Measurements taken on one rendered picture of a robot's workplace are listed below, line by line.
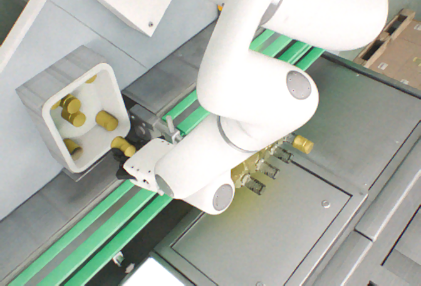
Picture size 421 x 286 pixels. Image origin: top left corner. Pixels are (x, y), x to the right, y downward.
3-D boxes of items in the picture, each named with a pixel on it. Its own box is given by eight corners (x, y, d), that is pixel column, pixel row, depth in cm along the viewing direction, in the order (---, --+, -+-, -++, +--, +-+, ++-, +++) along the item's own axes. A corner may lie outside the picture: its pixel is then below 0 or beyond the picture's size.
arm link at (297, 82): (279, 57, 70) (187, 24, 65) (377, -29, 52) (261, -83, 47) (272, 158, 63) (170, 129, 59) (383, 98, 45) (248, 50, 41)
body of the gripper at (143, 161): (164, 205, 88) (129, 185, 96) (200, 171, 93) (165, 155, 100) (151, 177, 84) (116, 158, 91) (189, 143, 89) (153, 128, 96)
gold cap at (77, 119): (58, 110, 100) (71, 119, 98) (71, 101, 102) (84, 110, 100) (63, 122, 103) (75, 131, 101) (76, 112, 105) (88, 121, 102)
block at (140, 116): (134, 136, 117) (153, 149, 114) (125, 111, 110) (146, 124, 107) (144, 128, 119) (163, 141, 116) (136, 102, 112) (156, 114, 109)
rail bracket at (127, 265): (93, 251, 116) (129, 285, 109) (85, 238, 111) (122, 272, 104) (105, 240, 117) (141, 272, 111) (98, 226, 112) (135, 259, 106)
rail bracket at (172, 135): (155, 154, 115) (192, 179, 109) (141, 107, 103) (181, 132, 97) (163, 146, 117) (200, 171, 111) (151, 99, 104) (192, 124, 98)
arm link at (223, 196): (194, 158, 72) (234, 126, 77) (151, 139, 79) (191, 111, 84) (214, 226, 80) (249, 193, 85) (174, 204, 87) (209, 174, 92)
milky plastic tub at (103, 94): (53, 159, 108) (76, 178, 104) (14, 89, 91) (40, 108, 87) (109, 114, 116) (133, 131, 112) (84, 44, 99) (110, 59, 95)
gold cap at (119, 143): (108, 142, 99) (121, 151, 97) (121, 132, 101) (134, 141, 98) (112, 153, 102) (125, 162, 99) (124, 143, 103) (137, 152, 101)
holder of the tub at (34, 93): (60, 171, 112) (80, 187, 108) (14, 89, 92) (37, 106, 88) (113, 128, 120) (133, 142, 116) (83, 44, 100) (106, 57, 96)
